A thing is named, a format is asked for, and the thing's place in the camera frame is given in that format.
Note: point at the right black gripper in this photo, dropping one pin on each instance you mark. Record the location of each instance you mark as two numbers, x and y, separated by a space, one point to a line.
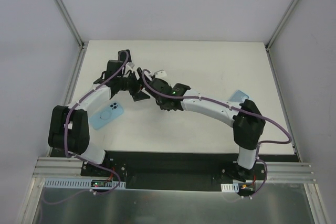
147 82

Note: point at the right aluminium corner post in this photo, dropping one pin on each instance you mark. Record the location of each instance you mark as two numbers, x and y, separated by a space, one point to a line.
285 17

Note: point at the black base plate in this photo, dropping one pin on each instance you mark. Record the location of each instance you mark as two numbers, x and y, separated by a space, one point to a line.
173 171

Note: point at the black smartphone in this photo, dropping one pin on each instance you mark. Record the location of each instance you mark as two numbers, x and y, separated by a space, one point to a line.
124 55

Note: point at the left aluminium corner post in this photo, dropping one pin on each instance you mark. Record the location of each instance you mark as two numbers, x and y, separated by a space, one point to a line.
70 23

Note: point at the left white cable duct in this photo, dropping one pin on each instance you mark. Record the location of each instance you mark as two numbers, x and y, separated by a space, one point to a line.
71 183

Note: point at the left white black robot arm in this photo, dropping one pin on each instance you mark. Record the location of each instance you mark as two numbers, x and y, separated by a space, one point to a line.
71 125

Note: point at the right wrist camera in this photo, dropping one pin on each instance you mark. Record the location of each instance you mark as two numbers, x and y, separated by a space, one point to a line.
161 74

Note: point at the light blue cased phone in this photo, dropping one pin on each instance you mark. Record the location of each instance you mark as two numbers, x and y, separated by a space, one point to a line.
106 115

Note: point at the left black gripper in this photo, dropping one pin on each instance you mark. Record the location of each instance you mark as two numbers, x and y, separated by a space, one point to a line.
134 85

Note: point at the aluminium corner post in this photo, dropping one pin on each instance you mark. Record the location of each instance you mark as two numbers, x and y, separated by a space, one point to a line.
285 17
70 23

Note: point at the right white cable duct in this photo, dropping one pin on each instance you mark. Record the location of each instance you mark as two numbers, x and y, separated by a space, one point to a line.
230 188

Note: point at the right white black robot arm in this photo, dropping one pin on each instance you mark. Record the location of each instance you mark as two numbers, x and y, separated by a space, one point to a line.
247 128

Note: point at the white cable duct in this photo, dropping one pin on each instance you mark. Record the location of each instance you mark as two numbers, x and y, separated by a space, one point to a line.
71 183
230 188

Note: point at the aluminium frame rail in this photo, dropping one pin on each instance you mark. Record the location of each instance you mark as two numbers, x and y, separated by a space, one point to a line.
278 172

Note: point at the light blue phone case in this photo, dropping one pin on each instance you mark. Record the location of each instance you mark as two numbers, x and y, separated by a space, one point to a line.
239 97

